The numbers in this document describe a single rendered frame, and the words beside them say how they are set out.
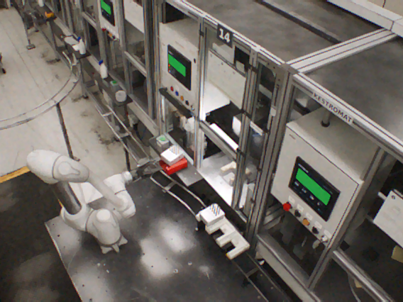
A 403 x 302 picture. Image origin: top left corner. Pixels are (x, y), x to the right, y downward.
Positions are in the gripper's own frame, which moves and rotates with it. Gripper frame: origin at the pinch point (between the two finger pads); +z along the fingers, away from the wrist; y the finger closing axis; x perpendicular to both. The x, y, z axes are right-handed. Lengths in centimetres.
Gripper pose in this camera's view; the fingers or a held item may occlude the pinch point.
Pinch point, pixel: (157, 164)
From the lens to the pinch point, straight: 258.1
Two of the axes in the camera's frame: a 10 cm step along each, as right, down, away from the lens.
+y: 0.3, -7.2, -6.9
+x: -5.6, -5.8, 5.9
